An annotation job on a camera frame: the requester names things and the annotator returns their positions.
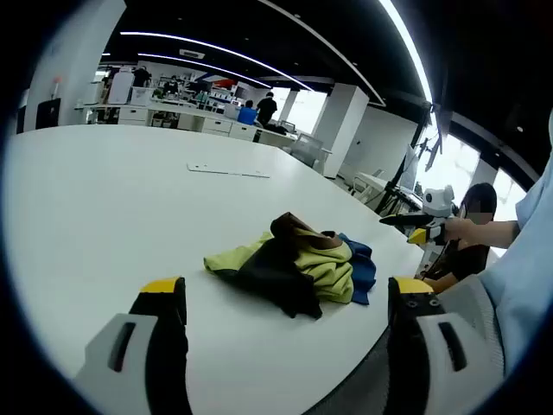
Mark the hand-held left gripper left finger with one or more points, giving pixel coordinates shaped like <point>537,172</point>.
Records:
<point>166,346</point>

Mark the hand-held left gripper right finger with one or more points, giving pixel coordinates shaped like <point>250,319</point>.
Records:
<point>410,346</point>

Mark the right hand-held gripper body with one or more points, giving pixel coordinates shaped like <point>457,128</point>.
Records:
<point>438,201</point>

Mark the yellow-green colour-block garment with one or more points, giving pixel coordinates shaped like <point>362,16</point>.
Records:
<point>328,268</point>

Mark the person's right hand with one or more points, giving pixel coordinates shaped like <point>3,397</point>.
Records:
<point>460,229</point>

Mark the black stand with screens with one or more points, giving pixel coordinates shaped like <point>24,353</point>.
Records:
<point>434,147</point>

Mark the person's light blue shirt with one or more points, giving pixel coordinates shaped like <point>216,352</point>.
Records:
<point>527,268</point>

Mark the white square pillar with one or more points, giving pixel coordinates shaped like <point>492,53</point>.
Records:
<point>78,56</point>
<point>341,125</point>

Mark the wide bright ceiling light strip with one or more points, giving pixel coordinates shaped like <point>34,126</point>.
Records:
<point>408,47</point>

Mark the long white desk row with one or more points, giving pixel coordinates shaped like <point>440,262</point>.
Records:
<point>190,117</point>

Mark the long ceiling light strip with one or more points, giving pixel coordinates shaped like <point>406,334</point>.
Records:
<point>207,67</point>
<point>216,48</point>

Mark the black cabinet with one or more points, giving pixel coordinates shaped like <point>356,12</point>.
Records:
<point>48,113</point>

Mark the white standing board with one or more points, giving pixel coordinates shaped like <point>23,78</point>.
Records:
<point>120,88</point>

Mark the ceiling air vent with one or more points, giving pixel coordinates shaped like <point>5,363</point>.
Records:
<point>192,54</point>

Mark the small orange wall fixture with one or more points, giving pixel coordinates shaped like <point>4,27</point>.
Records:
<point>57,86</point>

